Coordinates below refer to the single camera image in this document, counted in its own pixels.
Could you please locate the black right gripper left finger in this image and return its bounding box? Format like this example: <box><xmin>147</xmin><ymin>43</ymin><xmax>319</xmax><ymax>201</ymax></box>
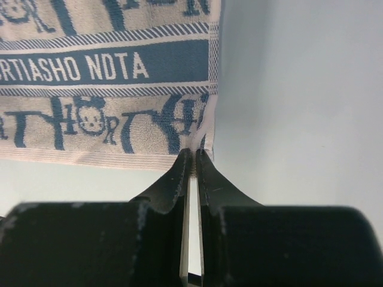
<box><xmin>1</xmin><ymin>149</ymin><xmax>192</xmax><ymax>286</ymax></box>

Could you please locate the blue white patterned towel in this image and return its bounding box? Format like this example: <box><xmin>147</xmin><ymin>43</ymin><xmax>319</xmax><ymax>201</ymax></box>
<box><xmin>1</xmin><ymin>1</ymin><xmax>221</xmax><ymax>169</ymax></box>

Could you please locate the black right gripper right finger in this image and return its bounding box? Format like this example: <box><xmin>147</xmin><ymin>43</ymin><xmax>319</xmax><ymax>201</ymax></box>
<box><xmin>196</xmin><ymin>149</ymin><xmax>382</xmax><ymax>286</ymax></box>

